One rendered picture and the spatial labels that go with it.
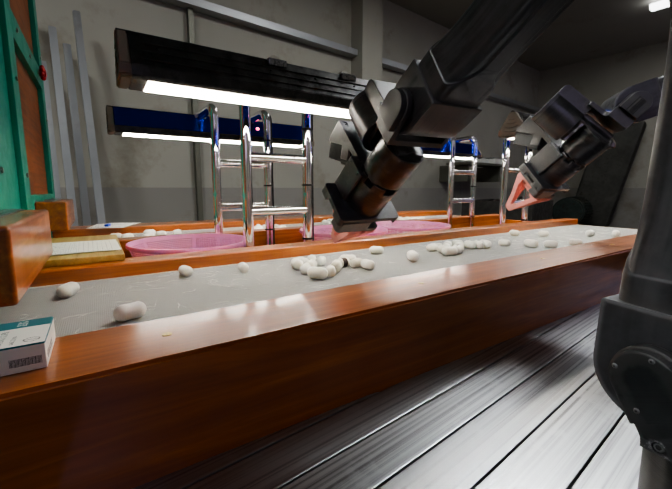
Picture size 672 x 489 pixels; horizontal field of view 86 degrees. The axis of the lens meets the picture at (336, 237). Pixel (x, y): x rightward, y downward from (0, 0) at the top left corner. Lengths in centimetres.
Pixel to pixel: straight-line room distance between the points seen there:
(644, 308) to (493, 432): 19
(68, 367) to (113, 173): 287
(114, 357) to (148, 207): 289
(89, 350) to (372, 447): 25
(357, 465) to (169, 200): 300
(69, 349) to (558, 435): 42
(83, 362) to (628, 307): 36
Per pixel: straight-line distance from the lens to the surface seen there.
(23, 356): 34
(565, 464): 39
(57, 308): 59
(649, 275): 27
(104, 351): 35
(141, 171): 320
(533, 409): 45
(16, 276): 42
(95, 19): 337
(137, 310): 48
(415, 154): 44
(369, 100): 49
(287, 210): 85
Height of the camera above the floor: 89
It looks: 8 degrees down
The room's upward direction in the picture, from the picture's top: straight up
